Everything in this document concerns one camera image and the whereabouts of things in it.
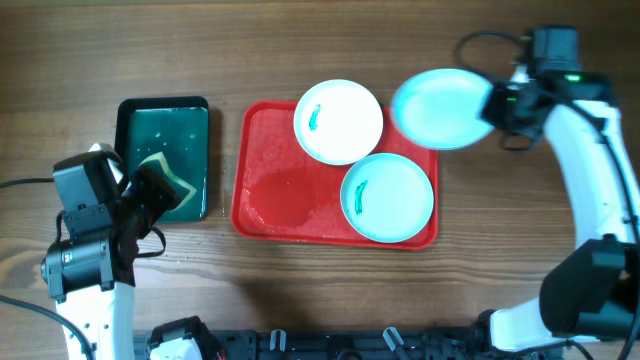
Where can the black tray with green water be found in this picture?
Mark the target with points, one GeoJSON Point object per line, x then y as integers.
{"type": "Point", "coordinates": [178, 127]}

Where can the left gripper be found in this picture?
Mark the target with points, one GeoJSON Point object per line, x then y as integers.
{"type": "Point", "coordinates": [144, 177]}

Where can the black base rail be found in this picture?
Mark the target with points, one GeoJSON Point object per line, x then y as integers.
{"type": "Point", "coordinates": [429, 344]}

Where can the light blue plate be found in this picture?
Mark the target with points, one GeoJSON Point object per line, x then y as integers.
{"type": "Point", "coordinates": [387, 198]}
{"type": "Point", "coordinates": [441, 109]}

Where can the green yellow sponge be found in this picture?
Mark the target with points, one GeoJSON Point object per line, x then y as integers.
{"type": "Point", "coordinates": [184, 191]}

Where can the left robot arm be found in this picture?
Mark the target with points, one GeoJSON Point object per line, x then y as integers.
{"type": "Point", "coordinates": [90, 275]}

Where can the white plate top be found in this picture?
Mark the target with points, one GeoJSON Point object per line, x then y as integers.
{"type": "Point", "coordinates": [338, 122]}

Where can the red plastic tray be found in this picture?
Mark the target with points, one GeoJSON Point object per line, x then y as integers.
{"type": "Point", "coordinates": [282, 193]}

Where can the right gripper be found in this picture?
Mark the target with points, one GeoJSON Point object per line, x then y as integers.
{"type": "Point", "coordinates": [526, 128]}

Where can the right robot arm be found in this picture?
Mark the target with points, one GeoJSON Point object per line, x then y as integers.
{"type": "Point", "coordinates": [594, 292]}

